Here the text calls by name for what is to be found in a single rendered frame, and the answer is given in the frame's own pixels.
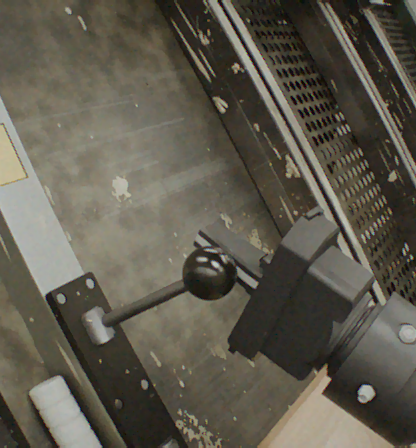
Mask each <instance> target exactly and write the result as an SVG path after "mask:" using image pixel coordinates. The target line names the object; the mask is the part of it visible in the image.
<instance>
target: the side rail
mask: <svg viewBox="0 0 416 448"><path fill-rule="evenodd" d="M390 6H391V8H392V10H393V11H394V13H395V15H396V17H397V19H398V20H399V22H400V24H401V26H402V28H403V30H404V31H405V33H406V35H407V37H408V38H407V39H409V41H410V43H411V44H412V46H413V48H414V50H415V52H416V15H415V13H414V11H413V9H412V7H411V5H410V4H409V2H408V0H401V1H398V2H397V3H396V4H391V5H390ZM396 17H395V18H396ZM395 18H394V19H395ZM392 19H393V17H392ZM392 19H391V20H392ZM394 19H393V20H394ZM395 20H396V19H395ZM400 24H399V25H400ZM397 25H398V24H397ZM397 25H396V26H397ZM399 25H398V26H399ZM401 26H400V27H401ZM404 31H403V32H404ZM403 32H402V33H403Z"/></svg>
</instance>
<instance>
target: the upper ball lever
mask: <svg viewBox="0 0 416 448"><path fill-rule="evenodd" d="M182 270H183V271H181V277H183V279H180V280H178V281H175V282H173V283H171V284H169V285H167V286H165V287H163V288H161V289H159V290H157V291H155V292H153V293H151V294H149V295H147V296H144V297H142V298H140V299H138V300H136V301H134V302H132V303H130V304H128V305H126V306H124V307H122V308H120V309H116V310H113V311H111V312H109V313H107V314H105V313H104V311H103V309H102V307H100V308H99V307H98V306H96V307H94V308H93V309H92V310H90V311H88V312H87V313H85V314H83V315H81V316H80V317H81V318H80V320H81V322H82V324H83V326H84V328H85V330H86V332H87V334H88V336H89V338H90V340H91V341H92V342H93V344H95V345H96V346H97V345H99V344H101V343H105V342H107V341H108V340H110V339H111V338H113V337H114V334H115V330H114V329H113V327H112V326H113V325H115V324H117V323H119V322H121V321H122V322H123V321H125V320H128V319H130V318H132V317H134V316H136V315H138V314H140V313H142V312H144V311H147V310H149V309H151V308H153V307H155V306H157V305H159V304H161V303H164V302H166V301H168V300H170V299H172V298H174V297H176V296H179V295H181V294H184V293H186V292H188V291H189V292H190V293H191V294H192V295H194V296H195V297H197V298H199V299H202V300H208V301H211V300H218V299H221V298H222V297H224V296H226V295H227V294H228V293H229V292H230V291H231V290H232V289H233V287H234V285H235V283H236V279H237V268H236V264H235V261H234V259H233V257H232V256H231V255H230V254H229V253H228V252H227V251H226V250H224V249H222V248H220V247H217V246H203V247H200V248H197V249H195V250H194V251H193V252H192V253H190V254H189V256H188V257H187V258H186V260H185V263H184V266H182Z"/></svg>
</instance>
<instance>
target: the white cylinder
mask: <svg viewBox="0 0 416 448"><path fill-rule="evenodd" d="M70 392H71V391H70V389H69V388H68V386H67V384H66V382H65V380H64V378H63V377H62V376H56V377H53V378H52V377H51V378H50V379H48V380H46V381H44V382H43V383H40V384H38V385H37V386H35V387H34V389H31V390H30V391H29V396H30V397H31V399H32V401H33V403H34V404H35V406H36V407H37V409H38V410H39V413H40V414H41V416H42V418H43V420H44V422H45V424H46V425H47V427H49V428H50V429H49V430H50V432H51V434H52V436H53V437H54V439H55V441H56V443H57V445H58V446H60V447H59V448H102V446H101V445H100V443H99V441H98V440H97V438H96V436H95V434H94V432H93V430H91V429H90V426H89V424H88V422H87V420H86V418H85V417H84V415H83V413H82V412H80V407H79V405H78V404H77V402H76V401H75V399H74V397H73V395H72V394H70Z"/></svg>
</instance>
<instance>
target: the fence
mask: <svg viewBox="0 0 416 448"><path fill-rule="evenodd" d="M9 118H10V117H9V115H8V113H7V111H6V110H5V106H4V104H3V102H2V101H1V98H0V125H3V127H4V128H5V132H6V134H7V135H8V137H9V139H10V143H11V144H12V146H13V148H14V150H15V154H16V156H17V158H18V160H19V161H20V163H21V166H22V168H23V170H24V172H25V174H26V176H27V177H26V178H25V179H22V180H18V181H16V182H12V183H8V184H6V185H2V186H0V278H1V279H2V281H3V283H4V285H5V287H6V289H7V291H8V293H9V295H10V297H11V299H12V301H13V303H14V305H15V306H16V308H17V311H18V314H19V315H20V317H21V319H22V321H23V323H24V325H25V327H26V329H27V330H28V332H29V334H30V336H31V338H32V340H33V342H34V344H35V346H36V348H37V350H38V352H39V353H40V355H41V356H42V358H43V360H44V362H45V364H46V366H47V368H48V370H49V372H50V374H51V376H52V378H53V377H56V376H62V377H63V378H64V380H65V382H66V384H67V386H68V388H69V389H70V391H71V392H70V394H72V395H73V397H74V399H75V401H76V402H77V404H78V405H79V407H80V412H82V413H83V415H84V417H85V418H86V420H87V422H88V424H89V426H90V429H91V430H93V432H94V434H95V436H96V438H97V440H98V441H99V443H100V445H101V446H102V448H127V446H126V444H125V442H124V441H123V439H122V437H121V435H120V433H119V432H118V430H117V429H116V427H115V425H114V423H113V421H112V420H111V418H110V416H109V414H108V412H107V410H106V408H105V407H104V405H103V404H102V403H101V402H100V400H99V398H98V396H97V394H96V392H95V391H94V389H93V387H92V385H91V383H90V381H89V379H88V378H87V376H86V374H85V372H84V370H83V369H82V367H81V365H80V363H79V361H78V359H77V357H76V355H75V353H74V352H73V350H72V348H71V346H70V344H69V342H68V340H67V338H66V336H65V334H64V333H63V331H62V329H61V327H60V326H59V324H58V322H57V320H56V318H55V316H54V314H53V312H52V310H51V308H50V306H49V304H48V302H47V300H46V298H45V296H46V295H45V294H46V293H47V292H49V291H51V290H53V289H55V288H57V287H58V286H60V285H62V284H64V283H65V284H66V283H68V282H70V281H72V280H74V279H75V278H77V277H79V276H81V275H83V274H84V272H83V271H82V269H81V267H80V265H79V263H78V261H77V259H76V257H75V255H74V253H73V251H72V249H71V247H70V245H69V243H68V241H67V239H66V237H65V235H64V231H63V229H62V227H61V225H60V223H59V221H58V219H57V217H56V215H55V213H54V212H53V210H52V208H51V206H50V204H49V200H48V198H47V196H46V195H45V193H44V191H43V189H42V187H41V185H40V184H39V180H38V178H37V176H36V174H35V172H34V170H33V168H32V166H31V165H32V164H31V162H30V160H29V158H28V157H27V156H26V154H25V150H24V148H23V146H22V144H21V142H20V140H19V139H20V138H19V137H18V135H17V133H16V131H15V129H14V126H13V124H12V122H11V121H10V119H9Z"/></svg>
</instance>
